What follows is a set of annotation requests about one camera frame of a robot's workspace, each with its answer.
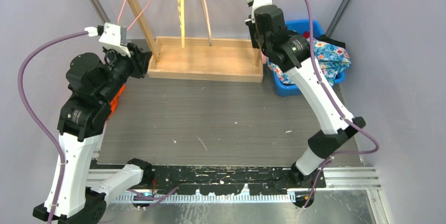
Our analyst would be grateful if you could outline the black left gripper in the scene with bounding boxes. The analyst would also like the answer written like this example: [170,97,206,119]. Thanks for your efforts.
[97,43,151,105]

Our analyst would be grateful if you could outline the blue floral skirt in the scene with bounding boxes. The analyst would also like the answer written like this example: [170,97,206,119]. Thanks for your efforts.
[261,32,351,86]

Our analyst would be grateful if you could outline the cream plastic hanger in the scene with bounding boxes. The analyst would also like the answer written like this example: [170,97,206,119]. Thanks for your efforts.
[177,0,186,48]

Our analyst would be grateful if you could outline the black skirt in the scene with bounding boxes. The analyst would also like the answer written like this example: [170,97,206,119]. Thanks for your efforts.
[316,34,346,49]

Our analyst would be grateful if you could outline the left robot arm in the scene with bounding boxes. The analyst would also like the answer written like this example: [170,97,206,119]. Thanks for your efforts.
[33,43,154,223]

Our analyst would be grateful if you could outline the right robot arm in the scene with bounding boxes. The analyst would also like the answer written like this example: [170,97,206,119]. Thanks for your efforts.
[246,5,366,188]

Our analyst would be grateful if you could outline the orange cloth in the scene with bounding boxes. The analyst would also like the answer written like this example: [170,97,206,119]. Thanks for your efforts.
[107,84,126,119]

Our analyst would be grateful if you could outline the wooden clothes rack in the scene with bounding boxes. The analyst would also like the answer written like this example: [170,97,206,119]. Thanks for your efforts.
[122,0,263,83]

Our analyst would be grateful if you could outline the blue plastic bin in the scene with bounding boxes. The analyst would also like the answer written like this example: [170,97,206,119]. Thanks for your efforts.
[266,18,346,98]

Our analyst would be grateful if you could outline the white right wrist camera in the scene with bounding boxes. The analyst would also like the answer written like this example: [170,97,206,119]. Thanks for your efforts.
[246,0,272,23]

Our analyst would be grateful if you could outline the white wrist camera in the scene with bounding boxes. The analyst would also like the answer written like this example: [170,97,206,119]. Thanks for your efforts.
[84,22,131,57]
[246,0,272,23]

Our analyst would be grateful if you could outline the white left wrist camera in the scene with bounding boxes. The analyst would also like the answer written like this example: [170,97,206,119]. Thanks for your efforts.
[84,22,131,57]

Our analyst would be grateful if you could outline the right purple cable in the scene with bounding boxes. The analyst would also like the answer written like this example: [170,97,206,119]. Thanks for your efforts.
[245,0,380,210]

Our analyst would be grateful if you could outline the purple cable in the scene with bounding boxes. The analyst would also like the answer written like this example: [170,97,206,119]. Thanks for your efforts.
[245,0,380,210]
[17,26,179,224]

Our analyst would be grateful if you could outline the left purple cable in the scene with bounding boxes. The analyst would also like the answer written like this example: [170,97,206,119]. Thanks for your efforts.
[17,26,179,224]

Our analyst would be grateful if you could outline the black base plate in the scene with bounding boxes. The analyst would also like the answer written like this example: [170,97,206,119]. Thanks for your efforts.
[119,165,327,197]

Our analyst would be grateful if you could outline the aluminium rail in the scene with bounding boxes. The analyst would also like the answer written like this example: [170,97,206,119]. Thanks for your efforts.
[65,166,382,205]

